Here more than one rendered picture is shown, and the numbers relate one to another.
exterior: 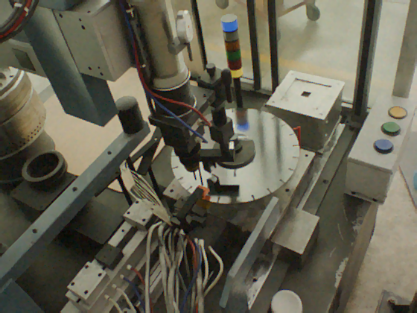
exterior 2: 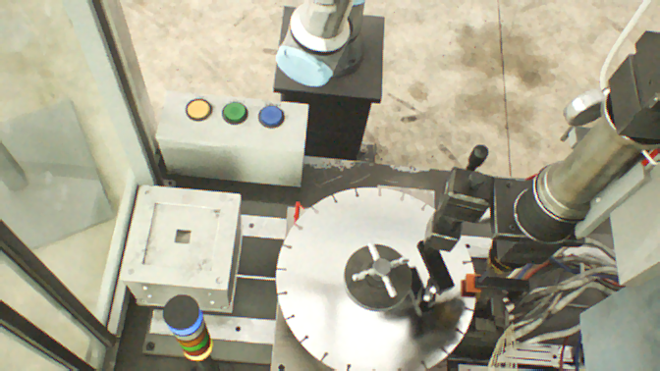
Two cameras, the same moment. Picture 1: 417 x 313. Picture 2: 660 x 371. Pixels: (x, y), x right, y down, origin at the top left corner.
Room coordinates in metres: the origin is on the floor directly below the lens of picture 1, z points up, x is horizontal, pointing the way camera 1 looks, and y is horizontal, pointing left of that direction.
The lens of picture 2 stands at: (1.07, 0.12, 1.93)
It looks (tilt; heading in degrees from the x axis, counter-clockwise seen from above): 64 degrees down; 225
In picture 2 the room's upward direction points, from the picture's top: 10 degrees clockwise
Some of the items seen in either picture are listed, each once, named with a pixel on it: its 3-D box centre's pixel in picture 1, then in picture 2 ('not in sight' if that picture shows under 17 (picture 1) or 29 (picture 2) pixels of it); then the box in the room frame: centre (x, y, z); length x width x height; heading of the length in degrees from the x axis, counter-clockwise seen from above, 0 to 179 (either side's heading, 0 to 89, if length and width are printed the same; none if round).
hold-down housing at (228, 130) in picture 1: (217, 104); (456, 211); (0.68, -0.03, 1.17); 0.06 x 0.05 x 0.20; 132
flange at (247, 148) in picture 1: (233, 147); (378, 275); (0.75, -0.05, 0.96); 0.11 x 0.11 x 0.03
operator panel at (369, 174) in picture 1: (381, 146); (236, 139); (0.78, -0.47, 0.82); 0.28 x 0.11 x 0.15; 141
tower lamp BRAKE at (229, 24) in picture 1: (229, 22); (183, 315); (1.05, -0.12, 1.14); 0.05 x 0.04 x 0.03; 51
